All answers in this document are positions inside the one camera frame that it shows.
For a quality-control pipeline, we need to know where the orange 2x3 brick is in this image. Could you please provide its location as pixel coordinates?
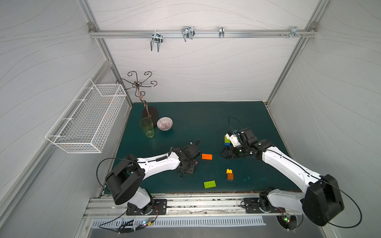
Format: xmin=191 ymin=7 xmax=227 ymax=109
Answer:
xmin=201 ymin=154 xmax=213 ymax=160

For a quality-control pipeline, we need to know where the wide lime green brick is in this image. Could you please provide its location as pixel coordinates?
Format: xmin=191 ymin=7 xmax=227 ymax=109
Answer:
xmin=203 ymin=180 xmax=216 ymax=189

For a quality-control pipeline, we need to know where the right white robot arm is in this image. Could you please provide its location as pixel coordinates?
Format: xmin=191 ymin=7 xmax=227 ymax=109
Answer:
xmin=221 ymin=128 xmax=344 ymax=227

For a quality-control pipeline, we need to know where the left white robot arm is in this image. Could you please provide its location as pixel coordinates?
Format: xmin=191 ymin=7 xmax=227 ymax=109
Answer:
xmin=105 ymin=140 xmax=201 ymax=214

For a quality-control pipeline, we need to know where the dark orange brick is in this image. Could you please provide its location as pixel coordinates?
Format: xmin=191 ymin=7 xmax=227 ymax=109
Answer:
xmin=227 ymin=173 xmax=234 ymax=181

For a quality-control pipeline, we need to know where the striped ceramic bowl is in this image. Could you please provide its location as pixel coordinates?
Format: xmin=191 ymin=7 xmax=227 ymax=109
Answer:
xmin=157 ymin=117 xmax=173 ymax=131

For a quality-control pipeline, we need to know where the green plastic cup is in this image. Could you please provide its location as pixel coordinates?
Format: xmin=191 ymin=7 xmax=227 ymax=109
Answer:
xmin=139 ymin=117 xmax=155 ymax=138

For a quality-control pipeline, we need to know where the metal hook stand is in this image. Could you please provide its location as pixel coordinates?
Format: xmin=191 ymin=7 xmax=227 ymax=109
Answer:
xmin=115 ymin=70 xmax=158 ymax=126

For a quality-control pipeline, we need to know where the aluminium cross bar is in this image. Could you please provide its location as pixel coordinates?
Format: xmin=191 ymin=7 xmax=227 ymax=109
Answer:
xmin=89 ymin=29 xmax=318 ymax=39

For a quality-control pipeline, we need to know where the metal hook one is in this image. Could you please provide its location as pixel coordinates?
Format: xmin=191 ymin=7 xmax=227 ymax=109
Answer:
xmin=150 ymin=33 xmax=163 ymax=52

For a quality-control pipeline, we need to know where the metal hook three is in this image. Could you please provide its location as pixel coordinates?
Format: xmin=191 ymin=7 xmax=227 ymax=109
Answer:
xmin=219 ymin=26 xmax=225 ymax=39

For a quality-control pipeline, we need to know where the metal hook two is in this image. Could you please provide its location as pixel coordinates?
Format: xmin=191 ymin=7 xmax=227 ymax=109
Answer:
xmin=181 ymin=26 xmax=195 ymax=42

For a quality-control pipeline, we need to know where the metal hook four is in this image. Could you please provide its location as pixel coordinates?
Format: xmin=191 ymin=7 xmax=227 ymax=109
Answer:
xmin=280 ymin=27 xmax=306 ymax=39

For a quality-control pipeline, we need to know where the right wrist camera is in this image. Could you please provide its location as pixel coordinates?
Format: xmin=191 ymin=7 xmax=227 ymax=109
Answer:
xmin=225 ymin=133 xmax=241 ymax=148

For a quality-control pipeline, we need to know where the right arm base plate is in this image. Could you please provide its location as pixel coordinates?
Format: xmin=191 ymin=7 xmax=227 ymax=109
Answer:
xmin=240 ymin=198 xmax=282 ymax=214

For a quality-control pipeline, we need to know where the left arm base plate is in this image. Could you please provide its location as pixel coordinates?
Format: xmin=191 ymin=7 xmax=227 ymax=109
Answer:
xmin=126 ymin=199 xmax=168 ymax=216

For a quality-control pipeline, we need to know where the white wire basket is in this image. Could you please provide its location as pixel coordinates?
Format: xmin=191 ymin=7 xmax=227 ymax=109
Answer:
xmin=45 ymin=79 xmax=127 ymax=154

